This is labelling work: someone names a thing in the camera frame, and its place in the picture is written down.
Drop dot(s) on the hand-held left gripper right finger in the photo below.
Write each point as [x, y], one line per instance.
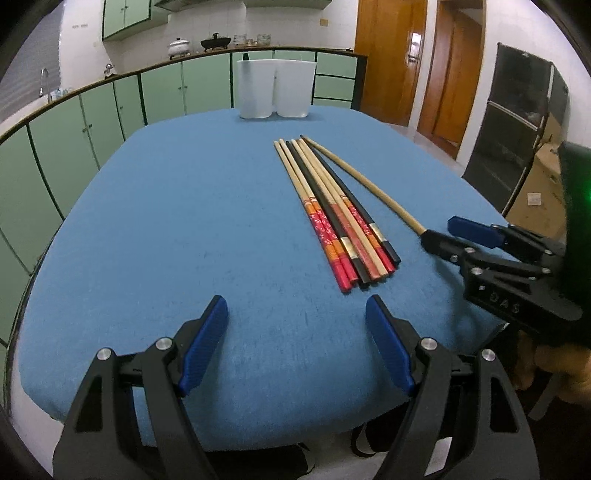
[390, 346]

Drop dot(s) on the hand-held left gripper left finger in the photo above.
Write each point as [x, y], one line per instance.
[205, 344]

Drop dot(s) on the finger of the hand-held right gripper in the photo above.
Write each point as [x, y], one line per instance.
[443, 247]
[475, 230]

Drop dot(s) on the plain bamboo chopstick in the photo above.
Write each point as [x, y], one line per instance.
[369, 187]

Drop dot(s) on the red ended bamboo chopstick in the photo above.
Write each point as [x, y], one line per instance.
[334, 207]
[345, 207]

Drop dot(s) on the brown stick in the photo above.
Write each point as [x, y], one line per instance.
[340, 187]

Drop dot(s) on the red orange patterned bamboo chopstick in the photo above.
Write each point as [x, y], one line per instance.
[322, 221]
[314, 224]

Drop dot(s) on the black chopstick with gold band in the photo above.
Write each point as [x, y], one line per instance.
[323, 207]

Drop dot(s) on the white plastic cup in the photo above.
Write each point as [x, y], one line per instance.
[295, 90]
[255, 90]

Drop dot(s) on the person's right hand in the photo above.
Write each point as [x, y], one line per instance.
[568, 369]

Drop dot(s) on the cardboard box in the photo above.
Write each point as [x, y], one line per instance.
[540, 184]

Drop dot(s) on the black refrigerator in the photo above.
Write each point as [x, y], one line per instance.
[512, 120]

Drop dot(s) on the wooden door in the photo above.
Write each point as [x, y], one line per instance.
[452, 83]
[388, 60]

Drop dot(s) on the green base cabinet row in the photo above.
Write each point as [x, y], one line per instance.
[161, 92]

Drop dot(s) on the glass jars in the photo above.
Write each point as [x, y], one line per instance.
[251, 40]

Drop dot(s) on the metal kettle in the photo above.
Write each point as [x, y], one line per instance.
[109, 70]

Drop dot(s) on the white cooking pot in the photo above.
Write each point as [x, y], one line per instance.
[179, 47]

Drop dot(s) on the black wok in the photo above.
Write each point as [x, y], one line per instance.
[215, 43]

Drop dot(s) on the sink faucet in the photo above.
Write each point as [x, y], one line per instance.
[45, 78]

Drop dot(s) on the grey window blind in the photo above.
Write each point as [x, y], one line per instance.
[41, 60]

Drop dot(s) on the range hood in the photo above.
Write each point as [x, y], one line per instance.
[198, 3]

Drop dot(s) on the green wall cabinets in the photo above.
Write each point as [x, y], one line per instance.
[134, 18]

